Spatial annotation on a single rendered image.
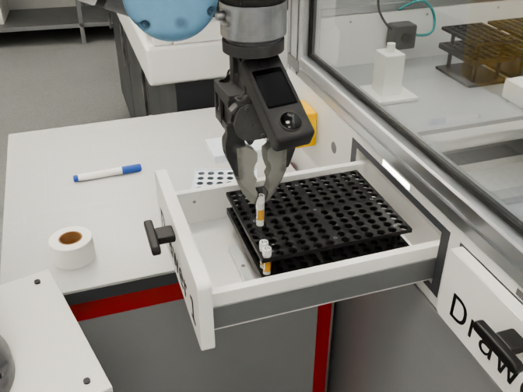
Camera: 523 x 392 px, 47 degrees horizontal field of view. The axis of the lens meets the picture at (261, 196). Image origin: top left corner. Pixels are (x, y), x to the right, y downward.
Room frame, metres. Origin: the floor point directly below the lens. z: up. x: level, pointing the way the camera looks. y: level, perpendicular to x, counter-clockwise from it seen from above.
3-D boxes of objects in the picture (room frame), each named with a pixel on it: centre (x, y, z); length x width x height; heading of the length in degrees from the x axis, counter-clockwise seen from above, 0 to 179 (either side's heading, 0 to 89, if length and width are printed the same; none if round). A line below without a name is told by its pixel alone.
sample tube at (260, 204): (0.66, 0.00, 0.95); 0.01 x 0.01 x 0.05
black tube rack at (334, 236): (0.73, -0.08, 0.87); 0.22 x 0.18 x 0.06; 108
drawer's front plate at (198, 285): (0.67, 0.11, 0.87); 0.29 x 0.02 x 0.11; 18
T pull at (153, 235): (0.66, 0.14, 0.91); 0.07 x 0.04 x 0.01; 18
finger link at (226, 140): (0.65, 0.02, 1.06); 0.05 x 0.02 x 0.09; 111
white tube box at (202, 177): (1.00, 0.07, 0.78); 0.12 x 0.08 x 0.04; 90
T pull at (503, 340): (0.46, -0.27, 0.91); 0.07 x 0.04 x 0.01; 18
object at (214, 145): (1.19, 0.05, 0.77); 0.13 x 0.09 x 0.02; 109
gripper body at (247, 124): (0.68, 0.01, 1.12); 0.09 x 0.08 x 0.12; 21
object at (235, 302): (0.74, -0.09, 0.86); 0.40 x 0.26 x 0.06; 108
